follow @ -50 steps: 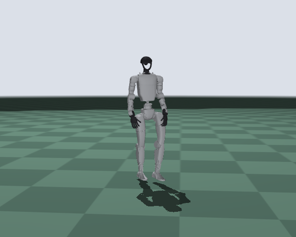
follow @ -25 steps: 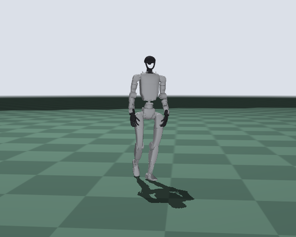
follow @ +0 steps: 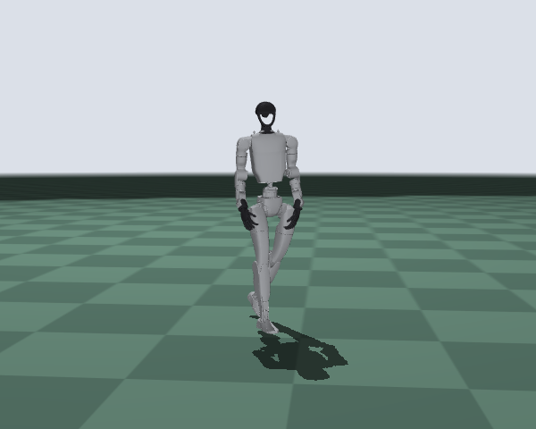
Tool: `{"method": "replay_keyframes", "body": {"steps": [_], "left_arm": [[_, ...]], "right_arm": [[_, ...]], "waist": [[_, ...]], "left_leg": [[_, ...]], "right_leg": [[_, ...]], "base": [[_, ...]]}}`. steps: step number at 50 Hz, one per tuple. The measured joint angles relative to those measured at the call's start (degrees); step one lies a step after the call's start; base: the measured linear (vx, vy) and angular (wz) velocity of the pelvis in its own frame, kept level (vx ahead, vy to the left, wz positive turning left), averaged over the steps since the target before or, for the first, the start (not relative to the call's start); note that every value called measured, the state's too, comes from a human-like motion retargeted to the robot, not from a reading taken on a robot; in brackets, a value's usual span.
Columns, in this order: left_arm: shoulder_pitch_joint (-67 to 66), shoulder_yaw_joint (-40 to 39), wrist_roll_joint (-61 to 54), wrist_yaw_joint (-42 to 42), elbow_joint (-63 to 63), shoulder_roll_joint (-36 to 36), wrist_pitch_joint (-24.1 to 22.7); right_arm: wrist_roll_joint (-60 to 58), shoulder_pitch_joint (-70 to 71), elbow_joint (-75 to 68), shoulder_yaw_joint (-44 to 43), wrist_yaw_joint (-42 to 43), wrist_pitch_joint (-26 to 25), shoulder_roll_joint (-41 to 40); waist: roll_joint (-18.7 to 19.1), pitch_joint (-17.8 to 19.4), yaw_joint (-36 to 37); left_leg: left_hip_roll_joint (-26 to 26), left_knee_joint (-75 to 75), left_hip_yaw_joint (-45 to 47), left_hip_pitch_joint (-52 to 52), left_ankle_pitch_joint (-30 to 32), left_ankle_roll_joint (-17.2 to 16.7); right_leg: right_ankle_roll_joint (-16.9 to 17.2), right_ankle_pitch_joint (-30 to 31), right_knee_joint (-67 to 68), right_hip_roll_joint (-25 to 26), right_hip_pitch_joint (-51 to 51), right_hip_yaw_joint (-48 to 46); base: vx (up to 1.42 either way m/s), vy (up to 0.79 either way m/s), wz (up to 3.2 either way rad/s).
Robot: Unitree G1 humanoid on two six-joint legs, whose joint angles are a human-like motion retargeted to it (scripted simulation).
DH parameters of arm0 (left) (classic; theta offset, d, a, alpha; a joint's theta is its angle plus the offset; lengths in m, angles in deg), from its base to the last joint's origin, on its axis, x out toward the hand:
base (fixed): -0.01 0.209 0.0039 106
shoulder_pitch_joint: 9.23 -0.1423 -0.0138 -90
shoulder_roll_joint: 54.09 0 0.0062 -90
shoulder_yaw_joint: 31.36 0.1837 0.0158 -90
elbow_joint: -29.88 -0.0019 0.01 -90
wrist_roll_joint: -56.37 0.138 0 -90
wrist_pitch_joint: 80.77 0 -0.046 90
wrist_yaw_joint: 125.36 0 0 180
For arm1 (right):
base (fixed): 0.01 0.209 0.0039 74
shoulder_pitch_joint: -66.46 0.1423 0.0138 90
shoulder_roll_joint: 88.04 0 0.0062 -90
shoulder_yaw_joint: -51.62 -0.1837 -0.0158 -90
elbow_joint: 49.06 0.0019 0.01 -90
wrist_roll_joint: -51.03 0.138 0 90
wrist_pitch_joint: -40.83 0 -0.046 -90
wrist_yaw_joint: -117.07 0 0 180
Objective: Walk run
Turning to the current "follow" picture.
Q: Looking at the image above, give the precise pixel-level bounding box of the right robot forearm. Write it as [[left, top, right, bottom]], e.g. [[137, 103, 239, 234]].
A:
[[234, 170, 246, 208]]

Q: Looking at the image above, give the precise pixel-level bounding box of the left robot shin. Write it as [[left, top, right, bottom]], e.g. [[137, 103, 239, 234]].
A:
[[254, 262, 281, 300]]

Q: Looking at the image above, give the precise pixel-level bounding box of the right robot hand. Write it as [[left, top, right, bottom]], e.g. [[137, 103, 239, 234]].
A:
[[239, 199, 258, 231]]

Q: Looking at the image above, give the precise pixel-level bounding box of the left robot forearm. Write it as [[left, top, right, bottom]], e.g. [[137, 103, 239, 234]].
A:
[[289, 176, 305, 207]]

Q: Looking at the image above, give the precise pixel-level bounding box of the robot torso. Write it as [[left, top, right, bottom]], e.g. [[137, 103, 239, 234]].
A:
[[249, 130, 286, 217]]

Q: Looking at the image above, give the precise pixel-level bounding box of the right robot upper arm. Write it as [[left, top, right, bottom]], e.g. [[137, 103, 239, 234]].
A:
[[236, 136, 252, 181]]

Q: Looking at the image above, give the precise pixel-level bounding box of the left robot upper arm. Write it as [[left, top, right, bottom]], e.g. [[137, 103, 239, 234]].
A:
[[284, 135, 299, 179]]

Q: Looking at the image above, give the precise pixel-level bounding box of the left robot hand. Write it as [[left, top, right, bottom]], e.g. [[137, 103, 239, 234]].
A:
[[284, 199, 303, 230]]

